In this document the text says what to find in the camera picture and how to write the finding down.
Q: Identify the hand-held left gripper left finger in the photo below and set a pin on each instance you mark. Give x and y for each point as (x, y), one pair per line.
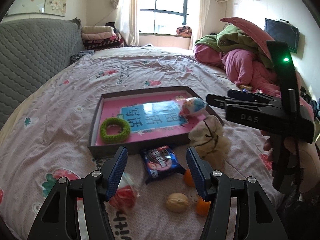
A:
(116, 175)

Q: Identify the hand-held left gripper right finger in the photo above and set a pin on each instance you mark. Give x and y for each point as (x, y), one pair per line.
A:
(196, 175)

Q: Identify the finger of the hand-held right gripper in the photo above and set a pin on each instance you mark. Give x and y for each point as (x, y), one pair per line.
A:
(216, 100)
(250, 95)

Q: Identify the small orange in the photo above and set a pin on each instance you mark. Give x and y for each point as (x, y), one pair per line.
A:
(202, 207)
(188, 178)

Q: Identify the red and white toy egg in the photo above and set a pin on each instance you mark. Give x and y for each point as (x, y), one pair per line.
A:
(125, 196)

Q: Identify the blue and white toy egg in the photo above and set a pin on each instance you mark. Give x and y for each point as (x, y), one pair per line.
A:
(193, 106)

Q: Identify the walnut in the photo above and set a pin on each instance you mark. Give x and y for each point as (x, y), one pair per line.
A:
(177, 202)

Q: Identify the brown cardboard box tray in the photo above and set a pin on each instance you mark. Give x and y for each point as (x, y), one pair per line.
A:
(96, 148)

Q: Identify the beige plush toy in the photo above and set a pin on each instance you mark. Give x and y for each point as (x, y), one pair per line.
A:
(210, 137)

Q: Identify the person's right hand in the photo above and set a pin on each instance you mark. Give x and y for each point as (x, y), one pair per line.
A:
(311, 165)

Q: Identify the pink quilt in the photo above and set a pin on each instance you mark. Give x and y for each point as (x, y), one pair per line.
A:
(245, 70)

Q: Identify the blue cookie packet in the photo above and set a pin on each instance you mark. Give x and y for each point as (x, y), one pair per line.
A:
(161, 162)

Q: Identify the green blanket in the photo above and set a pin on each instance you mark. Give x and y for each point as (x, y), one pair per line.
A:
(235, 42)

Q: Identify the patterned bag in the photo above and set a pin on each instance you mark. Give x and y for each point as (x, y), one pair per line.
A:
(184, 30)

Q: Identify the cream curtain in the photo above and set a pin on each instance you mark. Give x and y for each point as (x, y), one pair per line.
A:
(201, 12)
(126, 12)

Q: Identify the window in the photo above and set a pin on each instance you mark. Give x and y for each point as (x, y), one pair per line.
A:
(170, 5)

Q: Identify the dark blue patterned cloth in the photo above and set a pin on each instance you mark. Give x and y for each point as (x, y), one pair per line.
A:
(80, 56)

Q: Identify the dark checkered folded blanket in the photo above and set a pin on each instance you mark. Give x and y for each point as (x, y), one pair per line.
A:
(102, 43)

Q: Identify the black bag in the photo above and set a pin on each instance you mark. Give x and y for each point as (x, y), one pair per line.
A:
(112, 26)

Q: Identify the cream folded blanket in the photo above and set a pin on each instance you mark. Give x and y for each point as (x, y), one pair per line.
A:
(96, 29)

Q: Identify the grey quilted headboard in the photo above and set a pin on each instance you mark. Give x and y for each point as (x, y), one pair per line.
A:
(30, 62)

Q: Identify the black wall television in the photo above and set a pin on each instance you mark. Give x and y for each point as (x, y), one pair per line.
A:
(281, 35)

